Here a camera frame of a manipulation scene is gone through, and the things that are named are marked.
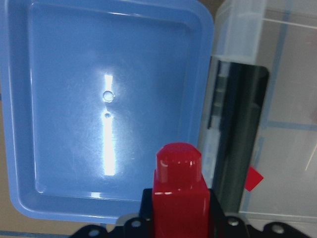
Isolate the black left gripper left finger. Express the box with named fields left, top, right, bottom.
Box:
left=139, top=188, right=153, bottom=222

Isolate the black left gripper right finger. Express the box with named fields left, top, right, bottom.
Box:
left=209, top=188, right=225, bottom=216

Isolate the red toy block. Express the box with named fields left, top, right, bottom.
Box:
left=245, top=166, right=264, bottom=191
left=152, top=142, right=210, bottom=238

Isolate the clear plastic storage box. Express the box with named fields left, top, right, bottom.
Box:
left=199, top=0, right=317, bottom=224

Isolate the blue plastic tray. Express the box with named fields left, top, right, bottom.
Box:
left=0, top=0, right=213, bottom=223

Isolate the black box latch handle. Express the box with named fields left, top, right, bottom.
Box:
left=208, top=60, right=269, bottom=213

